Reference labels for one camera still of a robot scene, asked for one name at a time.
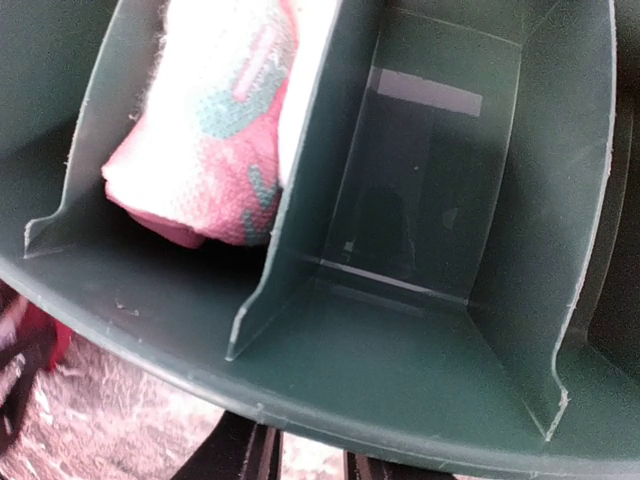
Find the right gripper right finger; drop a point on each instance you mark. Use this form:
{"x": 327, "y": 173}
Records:
{"x": 361, "y": 467}

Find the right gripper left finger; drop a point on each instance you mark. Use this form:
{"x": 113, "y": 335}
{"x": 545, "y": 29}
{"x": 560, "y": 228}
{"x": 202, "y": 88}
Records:
{"x": 237, "y": 448}

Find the green compartment tray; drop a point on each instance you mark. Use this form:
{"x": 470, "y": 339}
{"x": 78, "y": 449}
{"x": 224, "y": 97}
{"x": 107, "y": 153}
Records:
{"x": 452, "y": 275}

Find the pink patterned sock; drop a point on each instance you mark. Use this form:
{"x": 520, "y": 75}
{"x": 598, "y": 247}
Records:
{"x": 222, "y": 119}

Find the beige striped sock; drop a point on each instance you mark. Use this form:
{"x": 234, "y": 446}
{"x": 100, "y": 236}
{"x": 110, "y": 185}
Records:
{"x": 21, "y": 319}

